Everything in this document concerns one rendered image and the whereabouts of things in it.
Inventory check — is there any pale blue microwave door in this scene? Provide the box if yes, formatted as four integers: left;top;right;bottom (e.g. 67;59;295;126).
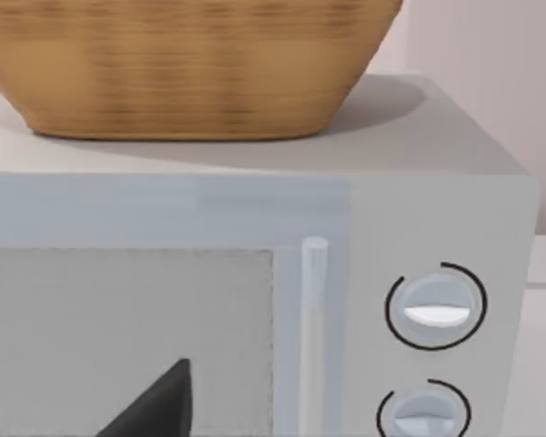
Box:
0;178;352;437

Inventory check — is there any pale microwave oven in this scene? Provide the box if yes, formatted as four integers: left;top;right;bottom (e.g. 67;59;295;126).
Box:
0;74;541;437

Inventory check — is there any pale microwave knob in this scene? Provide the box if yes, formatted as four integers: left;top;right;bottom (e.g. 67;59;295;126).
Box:
397;270;481;343
388;387;466;437

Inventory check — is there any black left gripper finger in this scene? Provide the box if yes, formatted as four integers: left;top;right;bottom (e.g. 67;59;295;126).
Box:
95;358;194;437

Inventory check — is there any woven wicker basket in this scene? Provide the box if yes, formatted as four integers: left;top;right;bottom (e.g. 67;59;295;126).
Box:
0;0;405;141

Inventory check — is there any pale microwave door handle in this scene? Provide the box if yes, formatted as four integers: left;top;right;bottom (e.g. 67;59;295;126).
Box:
299;236;329;437

